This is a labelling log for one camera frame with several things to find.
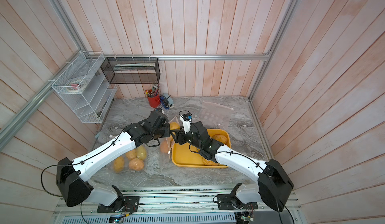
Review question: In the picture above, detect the bagged potato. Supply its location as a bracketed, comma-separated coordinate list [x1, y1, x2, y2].
[113, 156, 125, 173]
[125, 149, 137, 160]

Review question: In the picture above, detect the clear zipper bag pink zip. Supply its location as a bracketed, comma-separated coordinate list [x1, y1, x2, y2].
[107, 145, 148, 173]

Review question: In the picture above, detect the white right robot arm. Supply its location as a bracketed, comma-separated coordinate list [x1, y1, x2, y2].
[170, 122, 294, 212]

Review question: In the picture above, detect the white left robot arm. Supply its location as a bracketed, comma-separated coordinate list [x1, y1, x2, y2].
[56, 108, 170, 212]

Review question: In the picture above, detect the yellow plastic tray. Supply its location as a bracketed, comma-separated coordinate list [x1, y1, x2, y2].
[171, 129, 231, 169]

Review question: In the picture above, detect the red metal pencil bucket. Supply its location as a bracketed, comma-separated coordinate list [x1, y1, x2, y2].
[147, 94, 161, 108]

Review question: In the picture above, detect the light blue stapler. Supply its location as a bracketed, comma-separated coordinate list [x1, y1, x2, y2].
[168, 95, 174, 109]

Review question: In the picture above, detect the coloured pencils bunch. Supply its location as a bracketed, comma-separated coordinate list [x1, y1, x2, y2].
[145, 84, 159, 98]

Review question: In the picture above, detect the tape roll on shelf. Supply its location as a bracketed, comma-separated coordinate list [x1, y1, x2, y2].
[65, 79, 86, 93]

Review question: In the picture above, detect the black mesh wall basket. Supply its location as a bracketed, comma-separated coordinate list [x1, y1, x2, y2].
[101, 57, 160, 84]

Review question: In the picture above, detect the white wire mesh shelf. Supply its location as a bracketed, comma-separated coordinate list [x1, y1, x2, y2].
[52, 51, 117, 124]

